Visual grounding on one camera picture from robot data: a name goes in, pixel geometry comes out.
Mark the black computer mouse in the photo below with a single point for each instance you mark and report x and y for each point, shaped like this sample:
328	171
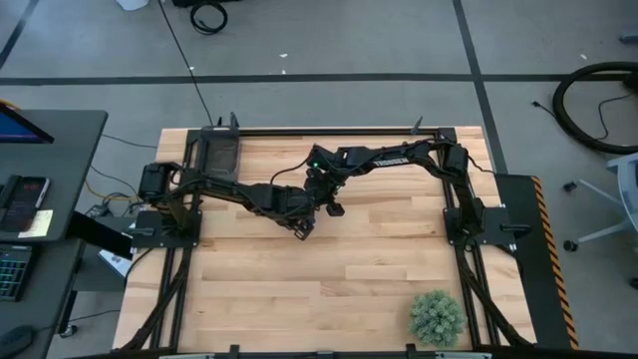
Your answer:
15	340

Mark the black smartphone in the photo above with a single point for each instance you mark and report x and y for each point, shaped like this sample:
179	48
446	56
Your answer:
27	204

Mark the black keyboard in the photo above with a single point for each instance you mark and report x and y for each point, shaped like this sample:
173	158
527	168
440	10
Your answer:
12	271

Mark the black control box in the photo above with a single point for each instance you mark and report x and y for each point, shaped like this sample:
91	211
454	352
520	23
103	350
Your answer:
99	238

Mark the yellow sticky note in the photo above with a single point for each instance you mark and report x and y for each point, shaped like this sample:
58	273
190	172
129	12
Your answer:
37	223

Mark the green artificial plant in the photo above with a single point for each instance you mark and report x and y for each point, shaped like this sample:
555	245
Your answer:
437	319

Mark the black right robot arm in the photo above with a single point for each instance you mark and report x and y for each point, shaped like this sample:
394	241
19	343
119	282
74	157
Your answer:
399	159

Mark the white floor object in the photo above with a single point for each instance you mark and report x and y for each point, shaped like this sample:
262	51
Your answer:
132	4

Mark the dark grey basket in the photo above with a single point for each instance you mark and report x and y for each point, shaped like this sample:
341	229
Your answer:
219	154

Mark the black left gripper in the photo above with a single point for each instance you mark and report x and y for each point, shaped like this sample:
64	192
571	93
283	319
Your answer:
294	204

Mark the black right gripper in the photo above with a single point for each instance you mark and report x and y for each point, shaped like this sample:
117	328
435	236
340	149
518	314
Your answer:
326	174

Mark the black office desk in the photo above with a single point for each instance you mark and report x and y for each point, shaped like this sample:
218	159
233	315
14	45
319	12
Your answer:
50	279
65	164

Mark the white booklet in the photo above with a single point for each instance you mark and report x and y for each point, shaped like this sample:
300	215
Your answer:
115	263

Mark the black table frame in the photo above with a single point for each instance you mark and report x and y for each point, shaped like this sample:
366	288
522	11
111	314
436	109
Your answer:
324	132

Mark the black mat with hazard stripe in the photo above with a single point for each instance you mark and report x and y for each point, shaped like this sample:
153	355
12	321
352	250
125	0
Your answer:
528	274

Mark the monitor with blue screen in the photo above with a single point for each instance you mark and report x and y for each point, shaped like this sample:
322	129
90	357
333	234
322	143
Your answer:
15	128

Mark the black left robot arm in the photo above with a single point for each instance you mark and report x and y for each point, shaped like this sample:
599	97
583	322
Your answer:
239	192

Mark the white office chair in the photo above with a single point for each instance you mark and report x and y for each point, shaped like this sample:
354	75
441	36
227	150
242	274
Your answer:
630	199

